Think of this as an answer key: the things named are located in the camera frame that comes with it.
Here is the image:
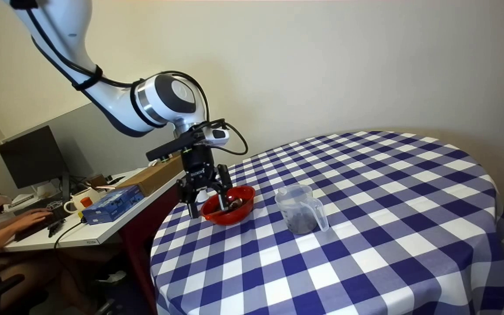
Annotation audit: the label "white office desk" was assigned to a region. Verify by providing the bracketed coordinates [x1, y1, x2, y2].
[4, 169, 188, 254]

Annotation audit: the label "black computer monitor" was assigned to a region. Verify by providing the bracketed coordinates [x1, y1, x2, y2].
[0, 125, 72, 191]

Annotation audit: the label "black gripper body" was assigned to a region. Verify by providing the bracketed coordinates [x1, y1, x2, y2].
[181, 142, 221, 191]

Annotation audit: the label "black keyboard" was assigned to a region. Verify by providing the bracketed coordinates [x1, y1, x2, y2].
[13, 207, 71, 242]

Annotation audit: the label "small brown cardboard box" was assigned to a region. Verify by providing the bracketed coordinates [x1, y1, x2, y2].
[114, 155, 188, 198]

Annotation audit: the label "blue tissue box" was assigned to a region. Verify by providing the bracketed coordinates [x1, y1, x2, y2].
[83, 184, 146, 226]

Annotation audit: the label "blue white checkered tablecloth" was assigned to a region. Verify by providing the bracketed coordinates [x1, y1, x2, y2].
[149, 128, 504, 315]

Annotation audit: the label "red plastic bowl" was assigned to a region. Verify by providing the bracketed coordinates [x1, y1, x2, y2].
[200, 184, 258, 228]

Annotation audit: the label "person bare hand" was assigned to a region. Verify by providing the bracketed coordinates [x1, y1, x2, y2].
[8, 207, 55, 235]

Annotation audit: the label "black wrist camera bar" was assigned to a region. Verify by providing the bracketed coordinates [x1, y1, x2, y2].
[146, 120, 232, 165]

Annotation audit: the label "white mug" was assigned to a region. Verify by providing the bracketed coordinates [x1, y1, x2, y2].
[62, 190, 97, 218]

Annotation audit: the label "dark brown food pieces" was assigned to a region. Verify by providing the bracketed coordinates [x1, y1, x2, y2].
[228, 197, 249, 212]

